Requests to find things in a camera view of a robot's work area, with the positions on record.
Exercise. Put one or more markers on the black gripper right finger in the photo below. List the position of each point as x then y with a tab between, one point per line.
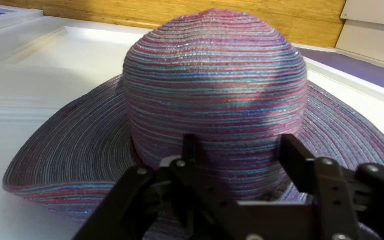
346	200

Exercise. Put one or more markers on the white closet door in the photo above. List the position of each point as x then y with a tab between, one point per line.
373	27

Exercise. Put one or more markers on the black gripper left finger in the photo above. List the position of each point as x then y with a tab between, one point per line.
165	204

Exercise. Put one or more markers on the purple striped woven sun hat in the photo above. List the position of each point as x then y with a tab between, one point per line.
213	80

